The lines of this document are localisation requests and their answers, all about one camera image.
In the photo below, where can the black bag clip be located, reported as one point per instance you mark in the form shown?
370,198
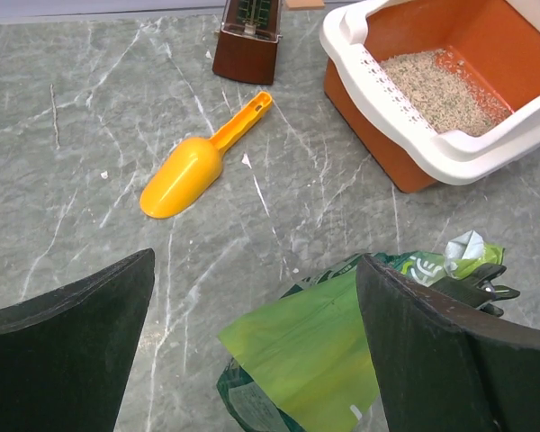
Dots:
477,290

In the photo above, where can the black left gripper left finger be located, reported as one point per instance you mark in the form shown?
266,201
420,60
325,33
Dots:
66,355

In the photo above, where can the yellow plastic scoop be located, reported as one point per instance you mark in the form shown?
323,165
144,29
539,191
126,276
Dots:
196,163

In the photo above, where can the orange white litter box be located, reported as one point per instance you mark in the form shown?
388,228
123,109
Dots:
500,44

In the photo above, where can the green litter bag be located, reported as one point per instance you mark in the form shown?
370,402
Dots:
301,363

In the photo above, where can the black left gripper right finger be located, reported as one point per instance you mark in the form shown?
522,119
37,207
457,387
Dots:
442,365

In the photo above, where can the small wooden block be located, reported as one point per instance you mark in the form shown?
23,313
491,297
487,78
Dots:
304,4

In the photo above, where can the beige litter in box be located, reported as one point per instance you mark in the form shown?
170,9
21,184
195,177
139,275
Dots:
444,92

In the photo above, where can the brown wooden metronome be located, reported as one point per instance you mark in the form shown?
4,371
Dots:
248,40

